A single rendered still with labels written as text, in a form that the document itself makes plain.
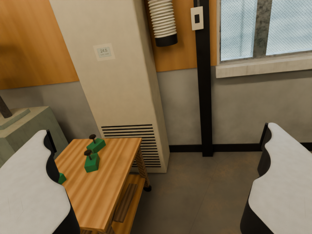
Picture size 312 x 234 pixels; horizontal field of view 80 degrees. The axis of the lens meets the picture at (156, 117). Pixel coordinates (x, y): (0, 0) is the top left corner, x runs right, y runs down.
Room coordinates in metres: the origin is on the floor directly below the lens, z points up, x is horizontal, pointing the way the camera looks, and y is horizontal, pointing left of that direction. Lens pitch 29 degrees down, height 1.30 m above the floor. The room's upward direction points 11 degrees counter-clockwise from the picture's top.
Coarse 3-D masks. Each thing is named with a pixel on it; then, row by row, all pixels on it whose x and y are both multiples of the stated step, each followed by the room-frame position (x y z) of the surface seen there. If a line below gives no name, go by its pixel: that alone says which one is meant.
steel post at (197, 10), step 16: (208, 0) 1.34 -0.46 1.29; (192, 16) 1.34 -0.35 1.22; (208, 16) 1.34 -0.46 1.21; (208, 32) 1.34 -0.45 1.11; (208, 48) 1.34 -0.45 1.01; (208, 64) 1.34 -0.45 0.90; (208, 80) 1.34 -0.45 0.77; (208, 96) 1.34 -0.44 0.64; (208, 112) 1.34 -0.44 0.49; (208, 128) 1.34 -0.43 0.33; (208, 144) 1.34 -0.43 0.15
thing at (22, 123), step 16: (0, 96) 1.48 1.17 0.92; (0, 112) 1.44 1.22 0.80; (16, 112) 1.52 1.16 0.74; (32, 112) 1.56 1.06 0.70; (48, 112) 1.60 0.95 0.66; (0, 128) 1.32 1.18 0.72; (16, 128) 1.30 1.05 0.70; (32, 128) 1.39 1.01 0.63; (48, 128) 1.52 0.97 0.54; (0, 144) 1.21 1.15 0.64; (16, 144) 1.22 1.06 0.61; (64, 144) 1.59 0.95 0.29; (0, 160) 1.24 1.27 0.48
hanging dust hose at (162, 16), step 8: (152, 0) 1.33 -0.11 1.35; (160, 0) 1.31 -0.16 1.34; (168, 0) 1.32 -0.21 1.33; (152, 8) 1.33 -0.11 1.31; (160, 8) 1.31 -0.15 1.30; (168, 8) 1.32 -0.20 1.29; (152, 16) 1.36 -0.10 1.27; (160, 16) 1.31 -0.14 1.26; (168, 16) 1.31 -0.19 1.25; (160, 24) 1.31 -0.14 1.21; (168, 24) 1.31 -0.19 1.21; (160, 32) 1.32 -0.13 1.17; (168, 32) 1.30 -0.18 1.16; (176, 32) 1.34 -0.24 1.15; (160, 40) 1.32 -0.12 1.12; (168, 40) 1.30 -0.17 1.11; (176, 40) 1.33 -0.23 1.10
